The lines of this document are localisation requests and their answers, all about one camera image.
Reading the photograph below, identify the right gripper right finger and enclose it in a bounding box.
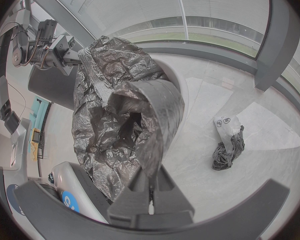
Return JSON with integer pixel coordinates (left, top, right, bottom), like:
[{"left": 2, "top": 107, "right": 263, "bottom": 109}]
[{"left": 150, "top": 165, "right": 195, "bottom": 224}]

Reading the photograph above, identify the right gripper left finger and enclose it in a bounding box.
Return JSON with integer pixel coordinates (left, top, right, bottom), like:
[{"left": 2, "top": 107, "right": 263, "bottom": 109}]
[{"left": 107, "top": 165, "right": 151, "bottom": 226}]

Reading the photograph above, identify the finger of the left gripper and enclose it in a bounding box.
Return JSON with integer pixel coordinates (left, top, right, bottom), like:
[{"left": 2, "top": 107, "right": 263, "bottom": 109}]
[{"left": 64, "top": 50, "right": 82, "bottom": 66}]

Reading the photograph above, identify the black plastic bag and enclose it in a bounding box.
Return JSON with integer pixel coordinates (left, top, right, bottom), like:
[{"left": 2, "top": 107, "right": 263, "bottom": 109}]
[{"left": 72, "top": 35, "right": 185, "bottom": 202}]

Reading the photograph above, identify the black plastic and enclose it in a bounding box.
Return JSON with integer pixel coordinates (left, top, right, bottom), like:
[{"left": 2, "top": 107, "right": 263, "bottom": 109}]
[{"left": 212, "top": 125, "right": 245, "bottom": 171}]

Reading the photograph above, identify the clear printed wrapper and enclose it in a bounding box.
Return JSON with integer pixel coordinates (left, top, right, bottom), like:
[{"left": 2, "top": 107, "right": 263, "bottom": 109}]
[{"left": 213, "top": 115, "right": 242, "bottom": 154}]

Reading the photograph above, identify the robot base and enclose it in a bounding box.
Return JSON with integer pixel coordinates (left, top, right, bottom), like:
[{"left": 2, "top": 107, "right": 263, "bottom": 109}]
[{"left": 0, "top": 118, "right": 109, "bottom": 226}]

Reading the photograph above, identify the white trash bin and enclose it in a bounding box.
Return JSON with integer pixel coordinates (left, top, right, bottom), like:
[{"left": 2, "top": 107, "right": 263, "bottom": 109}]
[{"left": 150, "top": 55, "right": 190, "bottom": 127}]

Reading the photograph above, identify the dark grey round chair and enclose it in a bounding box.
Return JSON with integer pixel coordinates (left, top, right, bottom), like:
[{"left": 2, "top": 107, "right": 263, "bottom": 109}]
[{"left": 27, "top": 65, "right": 77, "bottom": 112}]

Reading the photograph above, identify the window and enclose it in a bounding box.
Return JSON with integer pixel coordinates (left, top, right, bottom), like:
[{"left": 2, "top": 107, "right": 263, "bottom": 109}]
[{"left": 25, "top": 0, "right": 300, "bottom": 92}]

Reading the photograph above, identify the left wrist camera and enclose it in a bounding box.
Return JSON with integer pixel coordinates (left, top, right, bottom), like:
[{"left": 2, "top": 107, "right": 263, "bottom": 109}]
[{"left": 36, "top": 19, "right": 57, "bottom": 43}]

